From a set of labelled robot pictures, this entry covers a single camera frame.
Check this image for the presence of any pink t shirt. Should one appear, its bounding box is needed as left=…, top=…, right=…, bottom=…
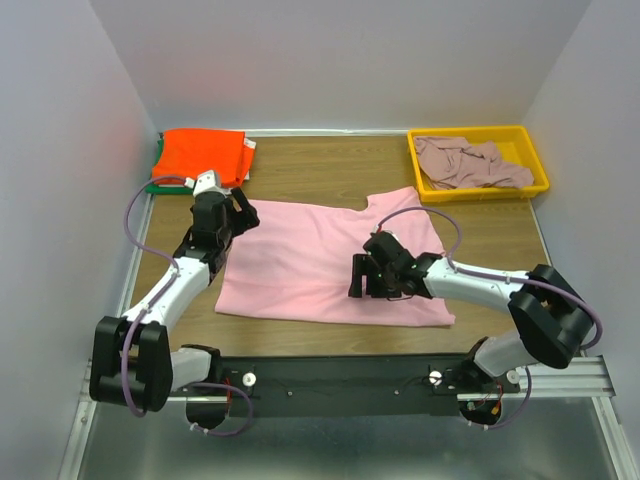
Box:
left=215, top=187, right=455, bottom=327

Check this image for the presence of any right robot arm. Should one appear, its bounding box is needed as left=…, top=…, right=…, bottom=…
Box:
left=348, top=231, right=601, bottom=392

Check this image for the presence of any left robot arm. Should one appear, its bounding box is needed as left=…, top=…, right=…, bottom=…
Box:
left=89, top=187, right=260, bottom=417

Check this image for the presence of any folded orange t shirt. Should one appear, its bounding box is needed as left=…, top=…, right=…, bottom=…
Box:
left=152, top=128, right=248, bottom=188

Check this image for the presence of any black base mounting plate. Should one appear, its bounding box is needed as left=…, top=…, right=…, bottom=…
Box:
left=216, top=353, right=520, bottom=418

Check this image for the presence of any crumpled mauve t shirt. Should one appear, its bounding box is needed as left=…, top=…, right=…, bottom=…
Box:
left=413, top=136, right=534, bottom=190

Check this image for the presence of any yellow plastic bin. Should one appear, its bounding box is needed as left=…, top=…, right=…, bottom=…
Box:
left=407, top=125, right=550, bottom=204

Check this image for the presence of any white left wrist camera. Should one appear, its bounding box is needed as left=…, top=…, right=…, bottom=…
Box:
left=193, top=170, right=226, bottom=197

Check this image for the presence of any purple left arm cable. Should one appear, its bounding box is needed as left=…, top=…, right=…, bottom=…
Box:
left=118, top=174, right=256, bottom=437

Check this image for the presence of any aluminium frame rail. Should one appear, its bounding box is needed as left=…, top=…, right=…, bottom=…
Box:
left=79, top=356, right=616, bottom=402

